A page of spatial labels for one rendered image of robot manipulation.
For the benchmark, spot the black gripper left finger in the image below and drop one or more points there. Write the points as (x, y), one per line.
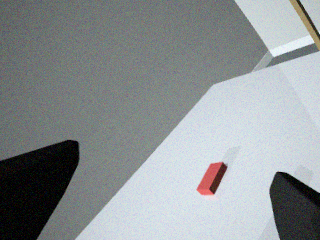
(31, 186)

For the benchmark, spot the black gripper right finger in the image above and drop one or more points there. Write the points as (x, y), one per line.
(296, 208)

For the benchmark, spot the red rectangular block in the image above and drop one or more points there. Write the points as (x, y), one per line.
(212, 179)

